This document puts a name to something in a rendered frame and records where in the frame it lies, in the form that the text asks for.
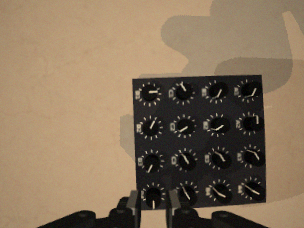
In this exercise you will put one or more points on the black knob box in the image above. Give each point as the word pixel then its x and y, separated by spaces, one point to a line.
pixel 195 163

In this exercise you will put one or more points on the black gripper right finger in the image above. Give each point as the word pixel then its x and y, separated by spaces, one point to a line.
pixel 178 208

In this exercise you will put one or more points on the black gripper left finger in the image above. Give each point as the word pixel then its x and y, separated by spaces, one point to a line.
pixel 128 216

